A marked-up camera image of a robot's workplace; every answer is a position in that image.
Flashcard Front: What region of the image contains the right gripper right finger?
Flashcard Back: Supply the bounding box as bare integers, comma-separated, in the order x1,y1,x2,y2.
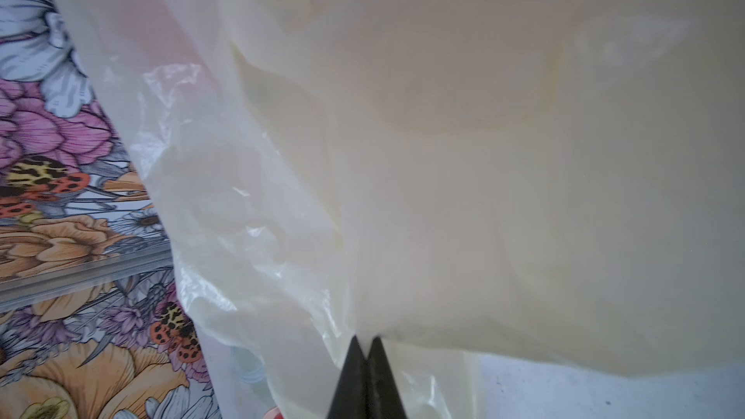
367,337,407,419

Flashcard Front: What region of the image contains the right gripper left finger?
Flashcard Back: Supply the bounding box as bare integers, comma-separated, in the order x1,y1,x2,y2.
326,337,368,419

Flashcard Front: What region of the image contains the translucent cream plastic bag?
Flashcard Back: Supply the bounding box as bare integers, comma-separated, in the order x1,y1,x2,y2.
55,0,744,418

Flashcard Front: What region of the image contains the left aluminium corner post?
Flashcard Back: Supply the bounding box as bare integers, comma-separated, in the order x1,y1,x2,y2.
1,244,173,312

